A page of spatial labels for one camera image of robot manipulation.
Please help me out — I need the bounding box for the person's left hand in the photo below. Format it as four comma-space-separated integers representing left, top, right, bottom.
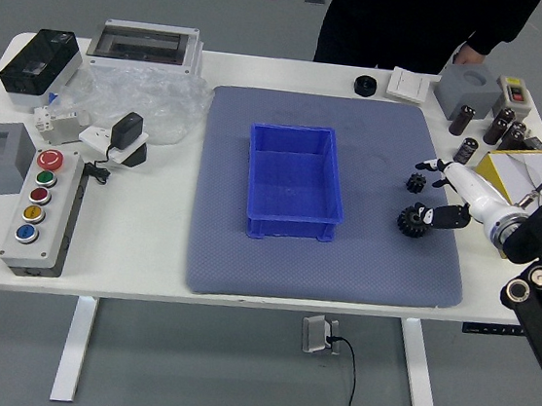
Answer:
452, 41, 487, 69

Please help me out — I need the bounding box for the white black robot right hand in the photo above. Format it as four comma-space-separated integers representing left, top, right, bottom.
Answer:
405, 155, 525, 241

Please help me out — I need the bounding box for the small black gear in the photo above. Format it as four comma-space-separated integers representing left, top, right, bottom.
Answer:
404, 171, 428, 196

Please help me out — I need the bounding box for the big black gear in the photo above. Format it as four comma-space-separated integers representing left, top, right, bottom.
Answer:
394, 202, 434, 240

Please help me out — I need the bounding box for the blue plastic box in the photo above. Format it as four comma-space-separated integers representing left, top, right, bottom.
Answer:
237, 118, 355, 249

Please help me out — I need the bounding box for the yellow white cardboard box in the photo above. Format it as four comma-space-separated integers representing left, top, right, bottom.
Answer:
467, 141, 542, 230

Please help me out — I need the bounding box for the clear-lid grey distribution box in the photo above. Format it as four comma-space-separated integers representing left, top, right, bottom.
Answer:
84, 16, 207, 78

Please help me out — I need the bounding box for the dark brown capacitor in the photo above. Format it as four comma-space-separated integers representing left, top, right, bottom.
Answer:
452, 134, 480, 166
490, 105, 517, 129
448, 103, 477, 138
482, 116, 510, 147
497, 119, 529, 154

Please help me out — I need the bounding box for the grey block with round recess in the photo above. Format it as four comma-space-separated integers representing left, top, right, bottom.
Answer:
429, 58, 506, 126

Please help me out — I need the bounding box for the person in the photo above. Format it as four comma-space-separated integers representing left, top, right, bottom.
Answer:
311, 0, 542, 88

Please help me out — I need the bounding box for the small black flat part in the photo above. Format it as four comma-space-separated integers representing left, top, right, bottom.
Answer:
521, 134, 542, 155

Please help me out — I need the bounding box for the black round knob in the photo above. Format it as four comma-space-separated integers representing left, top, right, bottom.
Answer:
352, 73, 380, 98

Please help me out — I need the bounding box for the black table control panel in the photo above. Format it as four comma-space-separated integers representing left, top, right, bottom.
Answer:
461, 320, 527, 340

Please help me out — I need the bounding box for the clear plastic bag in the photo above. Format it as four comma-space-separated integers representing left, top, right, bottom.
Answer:
46, 54, 216, 153

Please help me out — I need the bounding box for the white table leg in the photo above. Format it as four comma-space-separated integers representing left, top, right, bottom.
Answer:
49, 292, 100, 406
392, 316, 449, 406

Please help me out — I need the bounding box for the black power adapter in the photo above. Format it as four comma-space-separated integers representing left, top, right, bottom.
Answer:
108, 109, 146, 154

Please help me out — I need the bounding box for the silver floor socket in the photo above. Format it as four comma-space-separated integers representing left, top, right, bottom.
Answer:
299, 313, 345, 358

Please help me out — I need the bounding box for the white socket plate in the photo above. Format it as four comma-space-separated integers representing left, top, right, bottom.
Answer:
75, 123, 152, 170

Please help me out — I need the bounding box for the white circuit breaker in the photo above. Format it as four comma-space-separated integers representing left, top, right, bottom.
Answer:
30, 103, 94, 150

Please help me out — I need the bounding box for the grey-blue mat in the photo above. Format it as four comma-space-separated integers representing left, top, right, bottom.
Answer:
181, 81, 485, 325

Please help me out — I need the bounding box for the five-button grey control station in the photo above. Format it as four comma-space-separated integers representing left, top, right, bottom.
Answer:
0, 143, 92, 283

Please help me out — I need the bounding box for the grey two-button switch box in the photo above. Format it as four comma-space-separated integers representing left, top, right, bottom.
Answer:
490, 73, 537, 123

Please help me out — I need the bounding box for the white wall switch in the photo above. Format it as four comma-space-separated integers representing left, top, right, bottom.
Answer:
384, 64, 433, 106

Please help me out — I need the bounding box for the black floor cable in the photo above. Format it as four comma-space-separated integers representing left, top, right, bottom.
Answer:
318, 335, 363, 406

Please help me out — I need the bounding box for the black-lid grey enclosure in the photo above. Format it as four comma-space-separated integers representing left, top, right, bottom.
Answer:
0, 23, 87, 114

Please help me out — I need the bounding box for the black adapter cord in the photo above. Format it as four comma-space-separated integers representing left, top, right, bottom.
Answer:
81, 142, 118, 187

